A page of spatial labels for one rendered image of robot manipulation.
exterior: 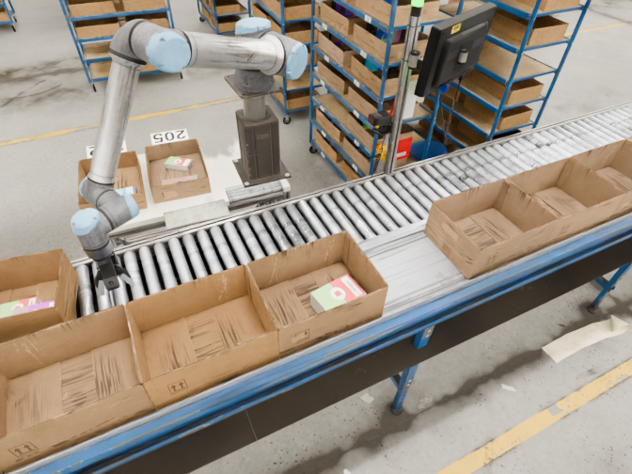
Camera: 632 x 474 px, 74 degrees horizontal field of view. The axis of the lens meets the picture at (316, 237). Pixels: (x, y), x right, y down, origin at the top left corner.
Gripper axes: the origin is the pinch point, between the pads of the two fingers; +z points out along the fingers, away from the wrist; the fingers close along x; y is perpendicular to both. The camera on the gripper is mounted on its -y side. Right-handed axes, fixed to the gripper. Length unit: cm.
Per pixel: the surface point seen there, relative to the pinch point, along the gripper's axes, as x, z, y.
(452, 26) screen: -153, -74, 15
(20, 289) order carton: 36.0, 5.1, 21.9
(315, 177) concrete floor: -151, 80, 131
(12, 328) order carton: 33.9, -5.1, -6.8
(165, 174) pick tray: -33, 4, 75
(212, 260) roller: -38.1, 5.3, 5.6
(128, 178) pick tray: -14, 4, 80
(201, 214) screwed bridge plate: -42, 5, 36
